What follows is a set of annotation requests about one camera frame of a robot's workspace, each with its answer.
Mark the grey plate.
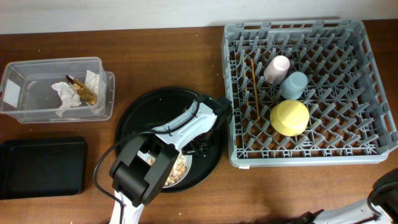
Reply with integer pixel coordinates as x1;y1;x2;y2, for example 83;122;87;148
137;151;192;189

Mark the peanut shells and rice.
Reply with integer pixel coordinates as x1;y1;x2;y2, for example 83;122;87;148
164;154;192;188

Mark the yellow bowl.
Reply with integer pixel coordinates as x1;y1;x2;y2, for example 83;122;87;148
270;100;310;136

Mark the wooden chopstick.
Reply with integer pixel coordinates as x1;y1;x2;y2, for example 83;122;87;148
251;58;260;121
242;61;251;116

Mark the pink cup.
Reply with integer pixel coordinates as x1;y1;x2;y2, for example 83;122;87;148
264;55;290;85

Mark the blue cup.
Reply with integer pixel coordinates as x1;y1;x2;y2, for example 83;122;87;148
280;72;308;100

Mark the white tissue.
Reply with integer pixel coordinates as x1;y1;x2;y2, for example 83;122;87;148
51;70;100;117

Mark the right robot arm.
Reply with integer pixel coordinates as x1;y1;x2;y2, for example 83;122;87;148
293;169;397;224

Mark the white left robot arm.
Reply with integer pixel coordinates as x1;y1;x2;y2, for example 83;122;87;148
109;95;232;223

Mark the grey dishwasher rack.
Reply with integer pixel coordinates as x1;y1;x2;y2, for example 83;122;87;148
221;20;397;168

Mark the round black tray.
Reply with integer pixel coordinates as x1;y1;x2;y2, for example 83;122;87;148
114;87;226;193

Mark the black rectangular tray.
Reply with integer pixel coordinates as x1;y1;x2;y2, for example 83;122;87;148
1;137;88;200

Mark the clear plastic bin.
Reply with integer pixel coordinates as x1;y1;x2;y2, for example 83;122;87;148
1;57;115;123

